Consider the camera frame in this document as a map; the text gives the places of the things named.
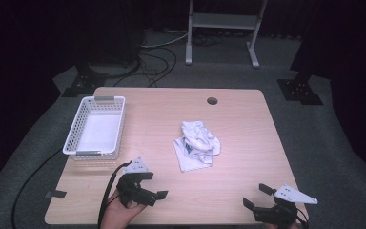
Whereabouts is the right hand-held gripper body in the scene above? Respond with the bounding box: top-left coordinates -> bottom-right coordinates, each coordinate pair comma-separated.
253,183 -> 319,226

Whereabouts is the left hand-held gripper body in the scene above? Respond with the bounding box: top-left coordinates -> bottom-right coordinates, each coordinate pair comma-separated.
115,156 -> 158,210

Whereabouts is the white t-shirt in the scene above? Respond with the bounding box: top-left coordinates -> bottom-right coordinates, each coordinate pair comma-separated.
173,120 -> 222,173

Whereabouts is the person's right hand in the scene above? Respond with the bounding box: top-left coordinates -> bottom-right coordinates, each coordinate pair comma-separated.
263,222 -> 300,229

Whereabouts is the person's left hand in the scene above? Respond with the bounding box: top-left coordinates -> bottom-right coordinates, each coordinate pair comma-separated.
100,189 -> 148,229

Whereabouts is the white plastic mesh basket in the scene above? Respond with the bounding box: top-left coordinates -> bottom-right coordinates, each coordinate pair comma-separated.
62,94 -> 127,161

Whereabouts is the black tape strip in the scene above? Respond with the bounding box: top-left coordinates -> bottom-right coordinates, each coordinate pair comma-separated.
44,189 -> 68,200

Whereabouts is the black stand base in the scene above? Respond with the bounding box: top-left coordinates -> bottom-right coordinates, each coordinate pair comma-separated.
61,62 -> 110,98
276,71 -> 324,106

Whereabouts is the white metal stand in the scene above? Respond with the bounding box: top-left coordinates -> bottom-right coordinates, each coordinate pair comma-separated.
185,0 -> 269,69

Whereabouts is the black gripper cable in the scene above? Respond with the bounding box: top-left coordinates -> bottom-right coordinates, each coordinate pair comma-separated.
97,161 -> 132,229
295,208 -> 310,229

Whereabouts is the black floor cable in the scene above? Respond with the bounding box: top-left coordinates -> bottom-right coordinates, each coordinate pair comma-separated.
10,148 -> 65,229

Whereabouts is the tangle of black floor cables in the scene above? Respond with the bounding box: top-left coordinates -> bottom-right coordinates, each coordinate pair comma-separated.
112,47 -> 178,89

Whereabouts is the grey floor cable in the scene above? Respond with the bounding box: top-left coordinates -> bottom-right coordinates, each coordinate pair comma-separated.
140,31 -> 190,50

